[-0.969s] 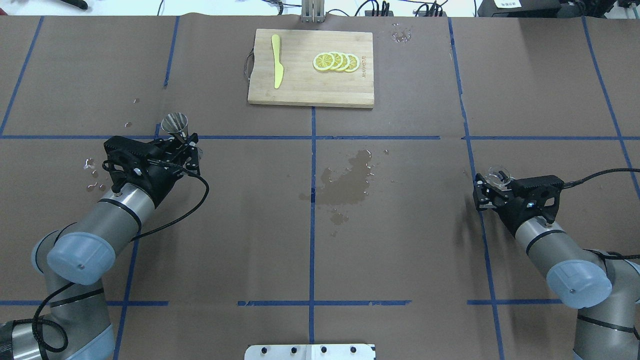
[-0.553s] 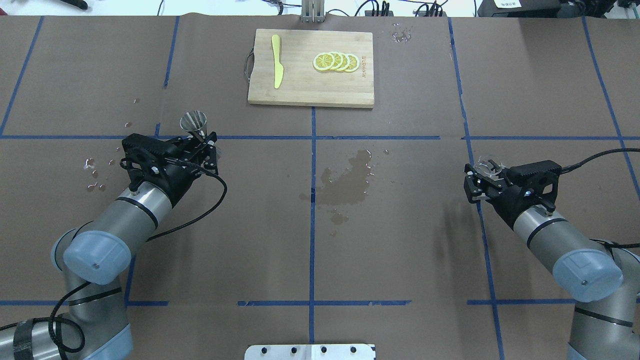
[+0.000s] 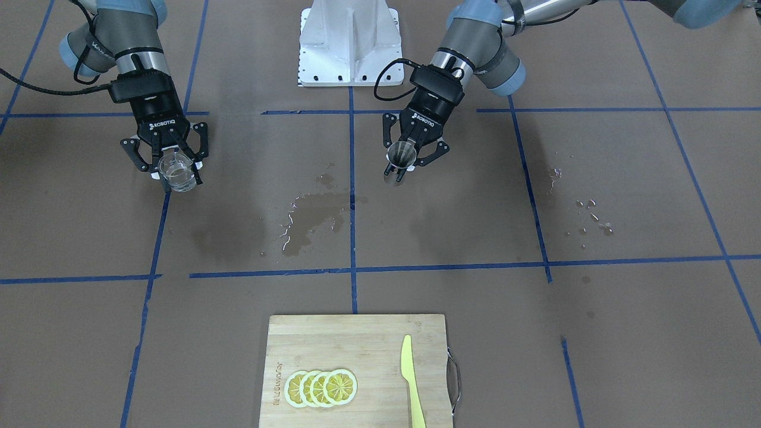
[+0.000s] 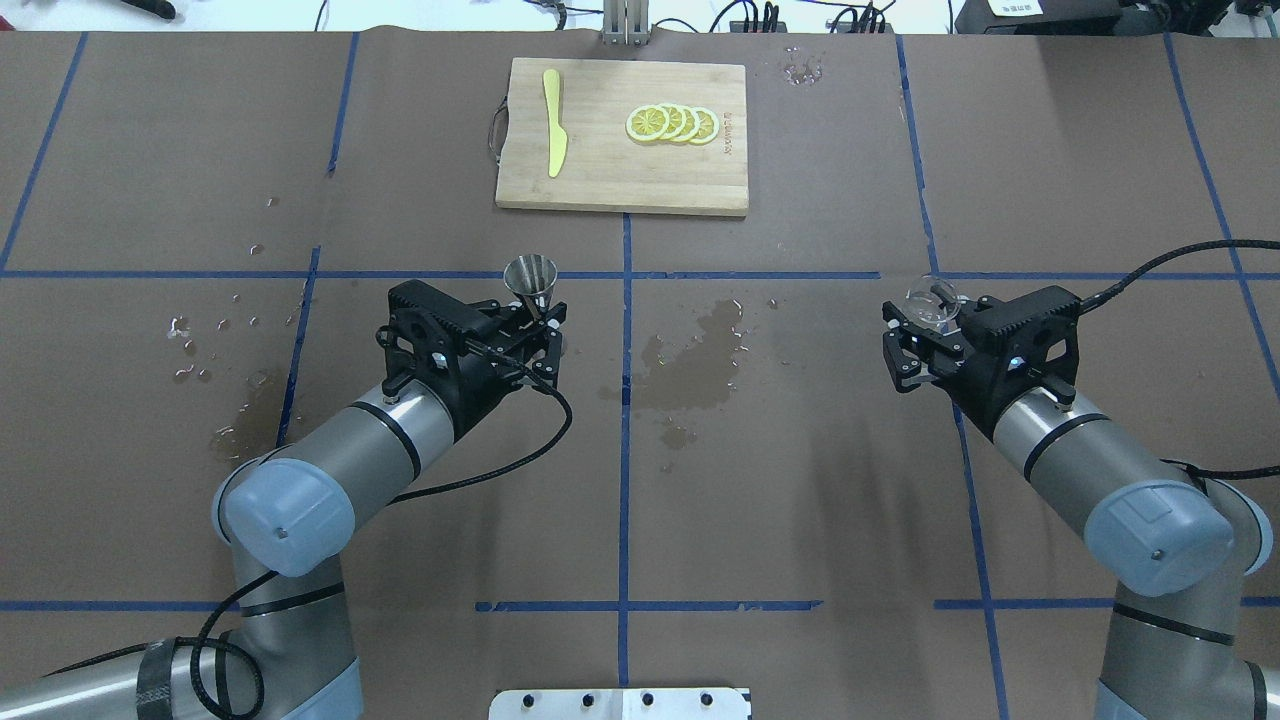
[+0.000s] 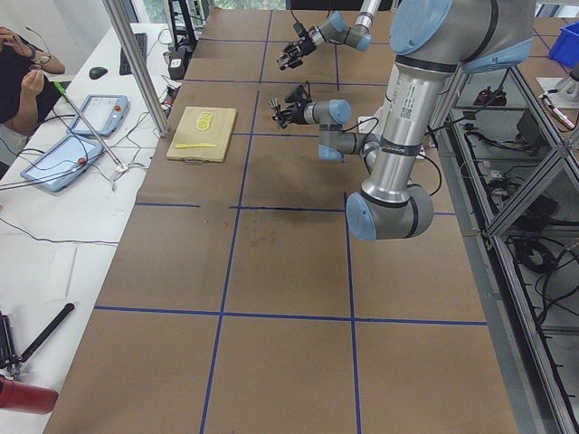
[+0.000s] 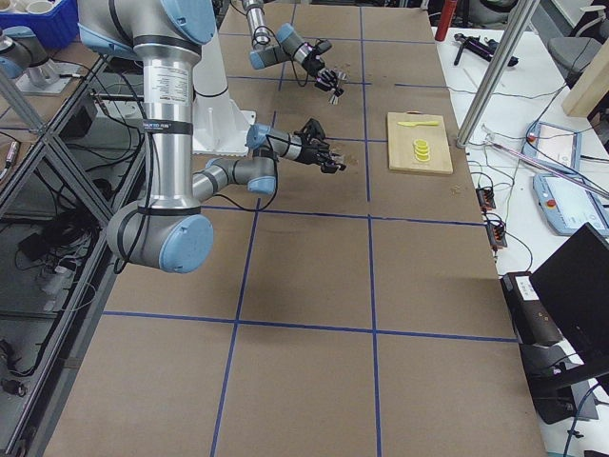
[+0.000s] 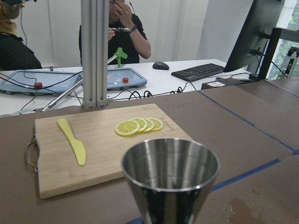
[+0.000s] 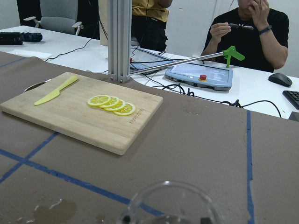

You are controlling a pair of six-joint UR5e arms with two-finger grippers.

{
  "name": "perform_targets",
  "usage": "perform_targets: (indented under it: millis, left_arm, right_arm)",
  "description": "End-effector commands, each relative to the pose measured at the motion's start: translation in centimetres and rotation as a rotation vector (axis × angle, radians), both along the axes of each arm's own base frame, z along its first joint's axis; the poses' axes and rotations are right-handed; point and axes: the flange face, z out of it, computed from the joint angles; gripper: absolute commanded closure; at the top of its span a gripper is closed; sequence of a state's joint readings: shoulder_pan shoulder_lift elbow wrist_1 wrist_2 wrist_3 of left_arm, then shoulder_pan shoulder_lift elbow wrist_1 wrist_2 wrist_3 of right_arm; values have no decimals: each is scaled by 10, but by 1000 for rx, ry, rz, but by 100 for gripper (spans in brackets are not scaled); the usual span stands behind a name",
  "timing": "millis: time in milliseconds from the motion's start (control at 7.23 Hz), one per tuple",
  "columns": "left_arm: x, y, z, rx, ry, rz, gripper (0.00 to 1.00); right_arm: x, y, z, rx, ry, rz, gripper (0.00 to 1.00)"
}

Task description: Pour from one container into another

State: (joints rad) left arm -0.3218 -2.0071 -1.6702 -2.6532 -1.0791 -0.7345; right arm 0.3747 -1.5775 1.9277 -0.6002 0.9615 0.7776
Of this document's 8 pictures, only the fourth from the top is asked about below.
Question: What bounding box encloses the clear glass cup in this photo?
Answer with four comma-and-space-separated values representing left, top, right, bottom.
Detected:
901, 274, 969, 334

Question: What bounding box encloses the bamboo cutting board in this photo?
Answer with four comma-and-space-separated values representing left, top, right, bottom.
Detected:
495, 56, 750, 217

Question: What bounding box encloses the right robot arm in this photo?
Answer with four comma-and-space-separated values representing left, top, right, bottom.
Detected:
882, 275, 1277, 719

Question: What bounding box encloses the yellow plastic knife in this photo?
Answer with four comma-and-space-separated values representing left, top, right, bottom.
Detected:
541, 68, 570, 178

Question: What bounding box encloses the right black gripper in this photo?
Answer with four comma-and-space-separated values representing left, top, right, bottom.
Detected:
881, 284, 1083, 439

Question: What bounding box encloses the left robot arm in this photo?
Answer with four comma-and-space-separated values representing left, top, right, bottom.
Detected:
3, 281, 567, 719

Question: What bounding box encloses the black tripod handle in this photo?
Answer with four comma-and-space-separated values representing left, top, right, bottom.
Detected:
122, 0, 178, 22

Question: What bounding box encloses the lemon slice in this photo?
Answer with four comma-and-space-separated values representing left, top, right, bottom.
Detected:
673, 106, 701, 143
687, 108, 721, 146
625, 104, 671, 143
658, 102, 686, 143

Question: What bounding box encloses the steel jigger measuring cup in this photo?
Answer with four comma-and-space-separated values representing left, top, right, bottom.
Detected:
503, 252, 559, 307

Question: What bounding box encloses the aluminium frame post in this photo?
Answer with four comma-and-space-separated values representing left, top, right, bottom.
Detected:
602, 0, 652, 47

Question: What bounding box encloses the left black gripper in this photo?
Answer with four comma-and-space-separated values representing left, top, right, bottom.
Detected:
376, 281, 567, 439

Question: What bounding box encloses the black labelled box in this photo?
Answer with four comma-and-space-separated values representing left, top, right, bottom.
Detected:
955, 1, 1123, 36

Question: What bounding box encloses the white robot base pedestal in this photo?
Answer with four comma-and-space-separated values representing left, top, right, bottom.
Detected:
488, 687, 753, 719

